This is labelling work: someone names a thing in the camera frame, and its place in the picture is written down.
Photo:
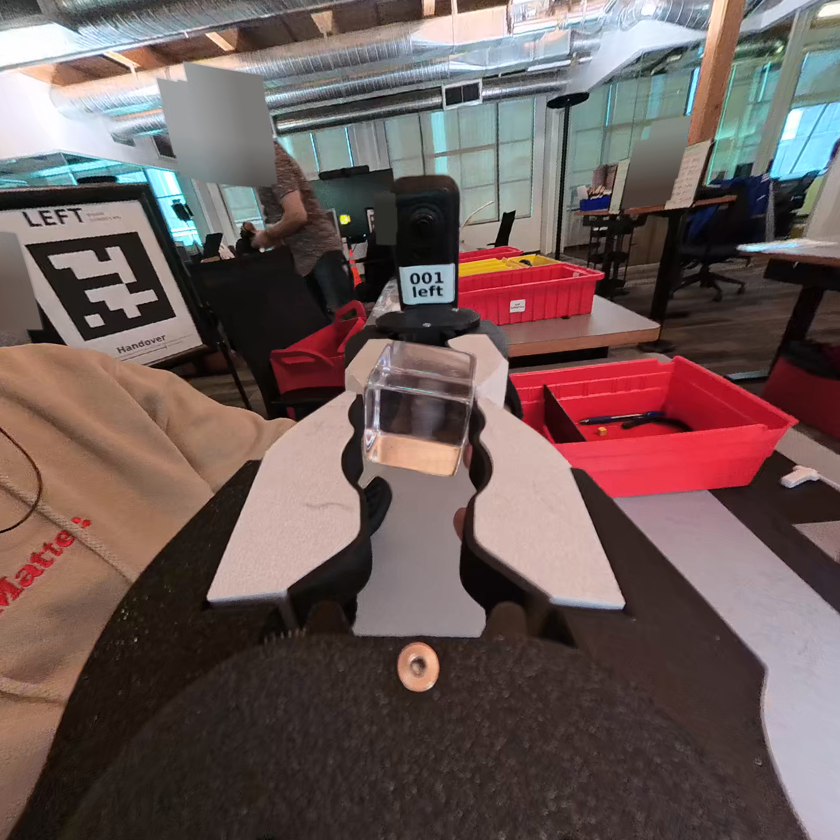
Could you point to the black television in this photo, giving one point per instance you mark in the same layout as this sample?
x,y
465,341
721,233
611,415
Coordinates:
x,y
354,197

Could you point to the black office chair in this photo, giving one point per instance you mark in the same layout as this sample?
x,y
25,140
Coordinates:
x,y
715,229

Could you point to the person's beige hoodie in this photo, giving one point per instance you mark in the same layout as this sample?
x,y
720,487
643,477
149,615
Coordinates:
x,y
65,623

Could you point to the clear acrylic cube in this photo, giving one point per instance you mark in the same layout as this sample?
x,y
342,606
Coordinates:
x,y
420,407

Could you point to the red bag with black trim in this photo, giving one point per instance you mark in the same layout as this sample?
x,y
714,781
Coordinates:
x,y
807,400

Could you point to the blue pen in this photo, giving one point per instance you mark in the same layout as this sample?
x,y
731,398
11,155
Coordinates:
x,y
617,418

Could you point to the red fabric bag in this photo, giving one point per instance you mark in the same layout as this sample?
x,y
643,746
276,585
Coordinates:
x,y
308,367

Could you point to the small blue bin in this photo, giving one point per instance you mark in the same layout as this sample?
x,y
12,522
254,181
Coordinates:
x,y
594,203

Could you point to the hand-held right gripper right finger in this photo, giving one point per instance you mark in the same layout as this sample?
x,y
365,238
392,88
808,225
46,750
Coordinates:
x,y
544,525

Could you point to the silver ventilation duct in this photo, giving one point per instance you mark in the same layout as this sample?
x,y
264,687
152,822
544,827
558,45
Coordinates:
x,y
328,65

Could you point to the framed marker poster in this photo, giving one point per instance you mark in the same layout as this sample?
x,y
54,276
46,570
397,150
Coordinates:
x,y
105,282

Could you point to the red storage tote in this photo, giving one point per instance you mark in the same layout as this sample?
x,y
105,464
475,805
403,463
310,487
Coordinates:
x,y
525,298
492,253

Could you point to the person's left hand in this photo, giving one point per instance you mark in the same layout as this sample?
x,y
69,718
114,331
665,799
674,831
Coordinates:
x,y
460,523

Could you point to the yellow storage tote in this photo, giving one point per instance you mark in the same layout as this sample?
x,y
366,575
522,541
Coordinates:
x,y
499,266

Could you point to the black floor lamp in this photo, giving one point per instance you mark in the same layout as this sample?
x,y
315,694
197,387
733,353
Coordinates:
x,y
568,100

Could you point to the black mesh chair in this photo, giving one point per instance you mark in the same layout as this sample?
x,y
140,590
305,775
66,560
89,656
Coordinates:
x,y
262,308

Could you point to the red plastic bin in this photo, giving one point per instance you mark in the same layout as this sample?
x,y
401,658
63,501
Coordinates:
x,y
656,469

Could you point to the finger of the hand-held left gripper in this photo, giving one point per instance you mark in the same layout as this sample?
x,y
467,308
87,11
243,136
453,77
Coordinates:
x,y
361,371
492,374

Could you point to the wood top desk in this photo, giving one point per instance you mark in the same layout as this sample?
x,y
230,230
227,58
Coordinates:
x,y
787,249

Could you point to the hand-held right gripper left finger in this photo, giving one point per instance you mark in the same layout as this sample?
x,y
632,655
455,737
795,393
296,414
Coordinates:
x,y
289,518

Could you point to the wooden pillar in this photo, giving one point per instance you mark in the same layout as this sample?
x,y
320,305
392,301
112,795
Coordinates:
x,y
715,65

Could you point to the person's left forearm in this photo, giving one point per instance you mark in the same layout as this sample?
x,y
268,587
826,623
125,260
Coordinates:
x,y
131,407

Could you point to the orange traffic cone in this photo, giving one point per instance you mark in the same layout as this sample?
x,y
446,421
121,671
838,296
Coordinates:
x,y
355,269

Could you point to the grey top table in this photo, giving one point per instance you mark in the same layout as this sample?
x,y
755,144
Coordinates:
x,y
590,331

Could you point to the standing desk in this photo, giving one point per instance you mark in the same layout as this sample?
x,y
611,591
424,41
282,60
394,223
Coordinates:
x,y
666,275

